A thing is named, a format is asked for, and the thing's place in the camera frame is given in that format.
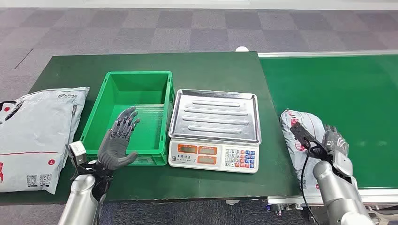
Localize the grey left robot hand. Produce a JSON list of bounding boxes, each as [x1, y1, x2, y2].
[[97, 106, 141, 171]]

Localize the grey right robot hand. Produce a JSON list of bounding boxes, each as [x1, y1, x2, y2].
[[321, 124, 350, 158]]

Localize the grey parcel bold red print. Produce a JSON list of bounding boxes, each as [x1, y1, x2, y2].
[[279, 108, 330, 198]]

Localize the green plastic crate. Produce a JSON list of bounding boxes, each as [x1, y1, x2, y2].
[[80, 71, 175, 166]]

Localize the large grey courier bag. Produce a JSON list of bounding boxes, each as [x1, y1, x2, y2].
[[0, 87, 90, 195]]

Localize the white electronic scale steel tray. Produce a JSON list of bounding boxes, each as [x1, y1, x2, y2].
[[168, 89, 262, 174]]

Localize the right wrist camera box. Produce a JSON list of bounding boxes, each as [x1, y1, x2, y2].
[[290, 121, 327, 159]]

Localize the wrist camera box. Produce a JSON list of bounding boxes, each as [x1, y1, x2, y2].
[[67, 140, 89, 167], [290, 121, 327, 159]]

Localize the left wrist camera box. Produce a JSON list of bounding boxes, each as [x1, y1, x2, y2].
[[67, 140, 89, 167]]

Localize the black right camera cable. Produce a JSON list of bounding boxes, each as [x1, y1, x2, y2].
[[299, 138, 318, 225]]

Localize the grey metal machine bracket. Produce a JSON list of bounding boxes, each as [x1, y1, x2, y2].
[[368, 207, 398, 225]]

